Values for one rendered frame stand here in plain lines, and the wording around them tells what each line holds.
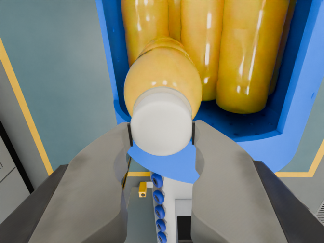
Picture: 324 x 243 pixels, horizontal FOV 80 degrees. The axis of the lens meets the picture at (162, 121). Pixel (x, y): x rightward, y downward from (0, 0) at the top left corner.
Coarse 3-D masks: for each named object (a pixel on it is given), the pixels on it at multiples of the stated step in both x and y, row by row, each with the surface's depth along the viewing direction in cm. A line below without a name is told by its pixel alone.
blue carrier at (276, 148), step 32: (96, 0) 24; (320, 0) 14; (320, 32) 16; (288, 64) 31; (320, 64) 18; (288, 96) 18; (224, 128) 31; (256, 128) 31; (288, 128) 20; (160, 160) 22; (192, 160) 21; (256, 160) 21; (288, 160) 24
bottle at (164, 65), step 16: (144, 48) 23; (160, 48) 17; (176, 48) 19; (144, 64) 15; (160, 64) 14; (176, 64) 15; (192, 64) 16; (128, 80) 15; (144, 80) 14; (160, 80) 14; (176, 80) 14; (192, 80) 15; (128, 96) 15; (144, 96) 13; (192, 96) 14; (128, 112) 16; (192, 112) 15
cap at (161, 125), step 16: (160, 96) 12; (176, 96) 12; (144, 112) 11; (160, 112) 11; (176, 112) 11; (144, 128) 12; (160, 128) 12; (176, 128) 12; (144, 144) 12; (160, 144) 12; (176, 144) 12
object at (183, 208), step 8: (176, 200) 68; (184, 200) 68; (176, 208) 65; (184, 208) 65; (176, 216) 63; (184, 216) 61; (176, 224) 60; (184, 224) 59; (176, 232) 58; (184, 232) 56; (176, 240) 56; (184, 240) 55
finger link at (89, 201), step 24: (96, 144) 10; (120, 144) 10; (72, 168) 8; (96, 168) 8; (120, 168) 10; (72, 192) 7; (96, 192) 7; (120, 192) 7; (48, 216) 6; (72, 216) 6; (96, 216) 6; (120, 216) 7; (48, 240) 6; (72, 240) 6; (96, 240) 6; (120, 240) 7
